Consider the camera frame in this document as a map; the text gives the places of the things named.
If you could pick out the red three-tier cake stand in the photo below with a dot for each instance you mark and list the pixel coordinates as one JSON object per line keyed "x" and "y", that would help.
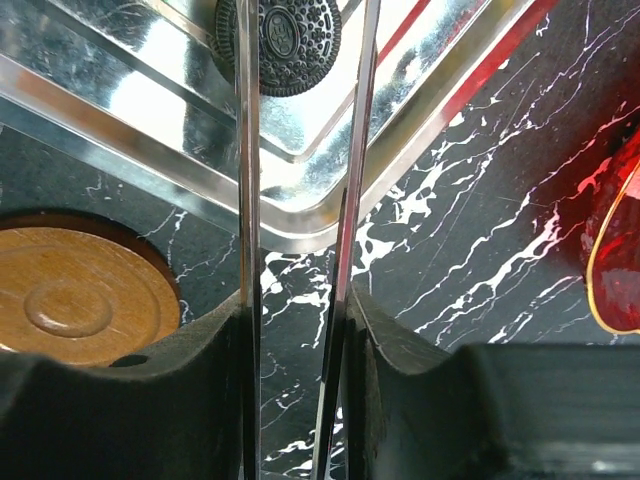
{"x": 610, "y": 244}

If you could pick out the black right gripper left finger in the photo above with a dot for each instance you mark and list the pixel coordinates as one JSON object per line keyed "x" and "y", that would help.
{"x": 169, "y": 411}

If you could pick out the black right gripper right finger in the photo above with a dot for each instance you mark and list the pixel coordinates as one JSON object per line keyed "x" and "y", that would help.
{"x": 484, "y": 411}

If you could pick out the dark chocolate cookie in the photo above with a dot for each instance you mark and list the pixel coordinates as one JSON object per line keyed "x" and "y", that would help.
{"x": 299, "y": 41}

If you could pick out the brown wooden coaster right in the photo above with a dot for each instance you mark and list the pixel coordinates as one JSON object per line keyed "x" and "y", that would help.
{"x": 82, "y": 290}

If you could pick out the silver metal tray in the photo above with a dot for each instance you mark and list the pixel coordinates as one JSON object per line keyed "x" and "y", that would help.
{"x": 143, "y": 90}

